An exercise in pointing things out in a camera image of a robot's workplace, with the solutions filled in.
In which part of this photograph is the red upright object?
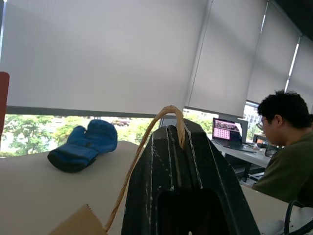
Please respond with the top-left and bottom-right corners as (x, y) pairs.
(0, 71), (10, 145)

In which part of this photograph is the open laptop with pink screen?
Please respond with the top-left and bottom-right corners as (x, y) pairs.
(211, 117), (257, 151)

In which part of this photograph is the grey office desk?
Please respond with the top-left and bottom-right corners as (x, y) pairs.
(210, 140), (272, 183)

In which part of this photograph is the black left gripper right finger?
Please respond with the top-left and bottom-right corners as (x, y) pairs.
(182, 118), (260, 235)

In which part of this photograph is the black mesh pen holder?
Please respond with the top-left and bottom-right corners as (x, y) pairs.
(265, 143), (280, 158)

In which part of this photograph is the white roller blind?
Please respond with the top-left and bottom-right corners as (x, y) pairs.
(183, 0), (269, 118)
(246, 1), (301, 104)
(0, 0), (214, 118)
(285, 36), (313, 114)

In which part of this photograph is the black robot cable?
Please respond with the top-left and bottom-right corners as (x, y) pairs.
(283, 199), (313, 235)

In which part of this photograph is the blue plush boxing glove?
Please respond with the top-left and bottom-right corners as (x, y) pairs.
(47, 119), (118, 173)

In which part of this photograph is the person in olive shirt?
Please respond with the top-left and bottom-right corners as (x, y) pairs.
(251, 90), (313, 209)

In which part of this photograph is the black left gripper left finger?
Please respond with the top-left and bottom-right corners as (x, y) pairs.
(121, 125), (184, 235)

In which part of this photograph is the grey monitor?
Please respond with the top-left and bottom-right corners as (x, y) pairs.
(218, 113), (249, 143)

